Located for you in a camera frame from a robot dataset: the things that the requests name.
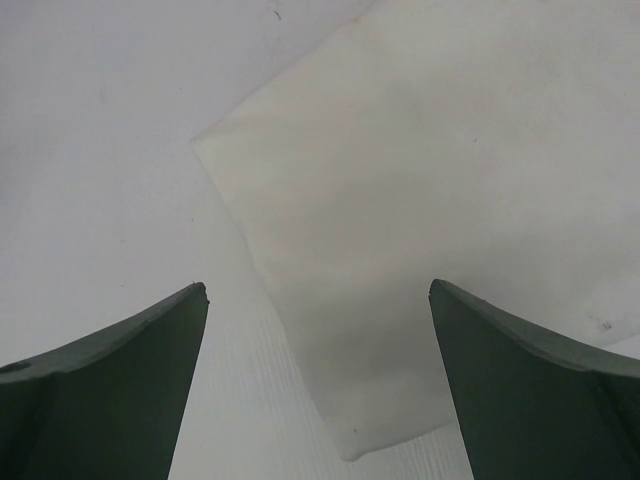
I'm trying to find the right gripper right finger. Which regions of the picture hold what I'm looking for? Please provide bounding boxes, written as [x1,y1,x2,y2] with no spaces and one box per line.
[429,280,639,479]

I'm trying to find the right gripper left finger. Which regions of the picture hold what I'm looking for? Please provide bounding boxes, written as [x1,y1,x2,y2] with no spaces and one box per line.
[1,283,208,479]

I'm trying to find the folded white t shirt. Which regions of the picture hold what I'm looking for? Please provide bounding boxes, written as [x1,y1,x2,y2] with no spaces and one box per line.
[192,1,639,461]

